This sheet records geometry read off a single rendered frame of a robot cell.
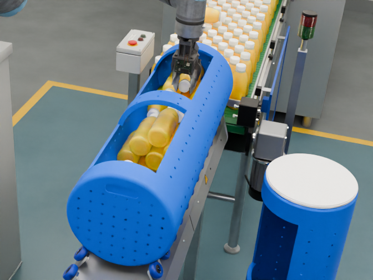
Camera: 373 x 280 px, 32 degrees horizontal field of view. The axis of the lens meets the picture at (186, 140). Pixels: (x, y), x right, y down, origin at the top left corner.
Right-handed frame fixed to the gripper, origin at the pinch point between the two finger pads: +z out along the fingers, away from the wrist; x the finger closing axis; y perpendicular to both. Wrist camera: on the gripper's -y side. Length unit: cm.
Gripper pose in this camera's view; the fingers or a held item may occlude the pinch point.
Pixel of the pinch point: (184, 88)
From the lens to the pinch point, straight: 218.3
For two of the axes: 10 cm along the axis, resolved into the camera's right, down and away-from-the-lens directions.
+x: 9.7, 2.0, -1.5
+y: -2.3, 4.9, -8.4
